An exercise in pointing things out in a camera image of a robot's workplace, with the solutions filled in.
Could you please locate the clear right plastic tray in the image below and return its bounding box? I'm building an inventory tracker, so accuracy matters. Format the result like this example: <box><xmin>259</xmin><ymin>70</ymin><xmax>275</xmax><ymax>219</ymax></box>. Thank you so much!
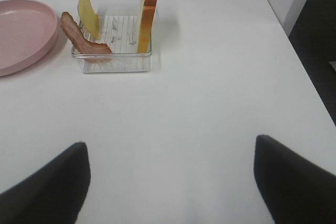
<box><xmin>71</xmin><ymin>0</ymin><xmax>152</xmax><ymax>73</ymax></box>

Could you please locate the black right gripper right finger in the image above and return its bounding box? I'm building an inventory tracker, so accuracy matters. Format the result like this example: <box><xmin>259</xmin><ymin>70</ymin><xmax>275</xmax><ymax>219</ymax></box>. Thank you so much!
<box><xmin>254</xmin><ymin>135</ymin><xmax>335</xmax><ymax>223</ymax></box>

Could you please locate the pink round plate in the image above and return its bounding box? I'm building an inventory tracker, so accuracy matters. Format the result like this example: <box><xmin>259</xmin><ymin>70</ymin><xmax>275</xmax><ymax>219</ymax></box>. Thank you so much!
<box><xmin>1</xmin><ymin>0</ymin><xmax>58</xmax><ymax>76</ymax></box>

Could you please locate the yellow cheese slice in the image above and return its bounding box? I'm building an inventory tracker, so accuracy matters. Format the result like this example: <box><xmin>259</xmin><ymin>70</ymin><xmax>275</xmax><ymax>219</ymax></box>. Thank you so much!
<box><xmin>78</xmin><ymin>0</ymin><xmax>100</xmax><ymax>40</ymax></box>

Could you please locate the upright bread slice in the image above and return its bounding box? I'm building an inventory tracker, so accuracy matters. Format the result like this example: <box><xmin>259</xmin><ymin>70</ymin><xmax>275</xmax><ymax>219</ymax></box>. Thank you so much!
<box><xmin>136</xmin><ymin>0</ymin><xmax>157</xmax><ymax>53</ymax></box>

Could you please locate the bacon strip from tray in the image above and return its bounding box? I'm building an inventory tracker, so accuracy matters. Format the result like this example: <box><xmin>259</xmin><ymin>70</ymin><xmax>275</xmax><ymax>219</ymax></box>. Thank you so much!
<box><xmin>60</xmin><ymin>12</ymin><xmax>112</xmax><ymax>54</ymax></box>

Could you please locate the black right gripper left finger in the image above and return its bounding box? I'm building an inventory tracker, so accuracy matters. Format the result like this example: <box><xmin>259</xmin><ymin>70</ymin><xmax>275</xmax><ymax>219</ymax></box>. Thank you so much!
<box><xmin>1</xmin><ymin>142</ymin><xmax>91</xmax><ymax>223</ymax></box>

